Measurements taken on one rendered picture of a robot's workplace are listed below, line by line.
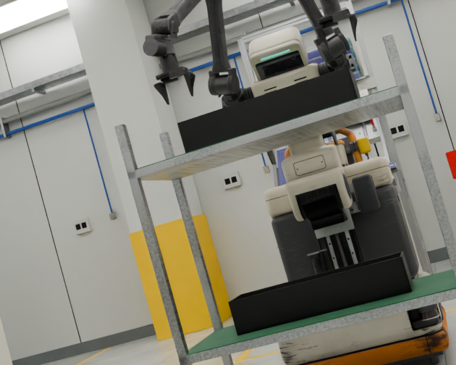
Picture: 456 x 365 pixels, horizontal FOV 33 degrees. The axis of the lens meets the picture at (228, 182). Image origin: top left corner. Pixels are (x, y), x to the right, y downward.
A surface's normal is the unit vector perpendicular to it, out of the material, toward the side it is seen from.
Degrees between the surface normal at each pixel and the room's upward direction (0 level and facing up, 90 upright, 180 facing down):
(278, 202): 90
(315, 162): 98
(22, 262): 90
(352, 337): 90
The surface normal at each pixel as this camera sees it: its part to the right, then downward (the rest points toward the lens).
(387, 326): -0.25, 0.00
